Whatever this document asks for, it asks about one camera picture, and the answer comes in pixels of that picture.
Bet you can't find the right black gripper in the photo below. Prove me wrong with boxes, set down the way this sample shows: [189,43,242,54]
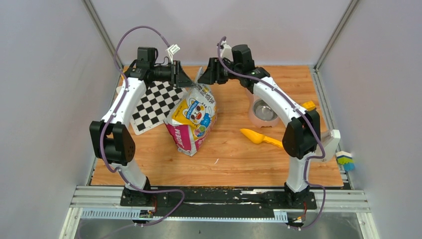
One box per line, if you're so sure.
[199,58,241,85]

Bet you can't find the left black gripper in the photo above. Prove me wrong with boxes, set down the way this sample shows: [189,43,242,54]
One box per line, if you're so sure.
[150,61,196,88]

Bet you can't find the pet food bag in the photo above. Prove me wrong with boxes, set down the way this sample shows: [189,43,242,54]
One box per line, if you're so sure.
[164,68,217,156]

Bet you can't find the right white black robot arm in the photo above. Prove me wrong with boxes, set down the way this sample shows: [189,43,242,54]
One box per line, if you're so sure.
[198,43,322,208]

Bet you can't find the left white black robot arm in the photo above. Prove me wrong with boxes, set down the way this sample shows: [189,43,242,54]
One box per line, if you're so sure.
[89,44,194,206]

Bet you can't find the pink double pet bowl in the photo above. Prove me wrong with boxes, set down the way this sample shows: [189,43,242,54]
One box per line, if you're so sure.
[244,89,280,128]

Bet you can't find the checkerboard calibration board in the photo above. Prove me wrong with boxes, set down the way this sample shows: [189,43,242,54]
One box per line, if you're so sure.
[130,82,187,135]

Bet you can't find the yellow plastic scoop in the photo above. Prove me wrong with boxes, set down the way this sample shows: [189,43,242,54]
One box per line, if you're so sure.
[240,128,284,148]

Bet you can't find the toy block car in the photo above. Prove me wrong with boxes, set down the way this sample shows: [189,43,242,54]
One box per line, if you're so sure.
[301,101,316,111]

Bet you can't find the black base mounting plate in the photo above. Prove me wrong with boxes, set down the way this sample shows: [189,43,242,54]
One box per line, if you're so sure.
[120,186,317,219]

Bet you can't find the white wedge holder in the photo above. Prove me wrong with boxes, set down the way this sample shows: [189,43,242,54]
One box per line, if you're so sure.
[311,129,341,162]

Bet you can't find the stacked coloured toy blocks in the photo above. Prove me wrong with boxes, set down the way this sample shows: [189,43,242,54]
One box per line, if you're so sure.
[336,151,355,172]

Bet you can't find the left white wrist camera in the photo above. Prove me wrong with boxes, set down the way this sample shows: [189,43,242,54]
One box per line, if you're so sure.
[166,44,180,63]

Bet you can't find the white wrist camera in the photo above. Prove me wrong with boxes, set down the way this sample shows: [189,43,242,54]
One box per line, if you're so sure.
[219,40,232,60]
[166,44,180,63]

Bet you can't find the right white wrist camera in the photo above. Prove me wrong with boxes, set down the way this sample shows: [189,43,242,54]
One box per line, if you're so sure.
[219,40,232,60]

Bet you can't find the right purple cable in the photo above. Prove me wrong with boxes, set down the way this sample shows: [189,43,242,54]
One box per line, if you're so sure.
[216,36,327,231]

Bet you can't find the purple cable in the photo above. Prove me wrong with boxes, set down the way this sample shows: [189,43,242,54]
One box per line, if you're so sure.
[216,36,327,231]
[99,25,185,239]

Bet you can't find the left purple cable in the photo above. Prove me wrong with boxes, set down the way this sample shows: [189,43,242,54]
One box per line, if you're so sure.
[99,25,185,239]

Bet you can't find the aluminium rail frame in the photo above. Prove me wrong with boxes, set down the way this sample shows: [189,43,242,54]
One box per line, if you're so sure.
[60,186,379,239]

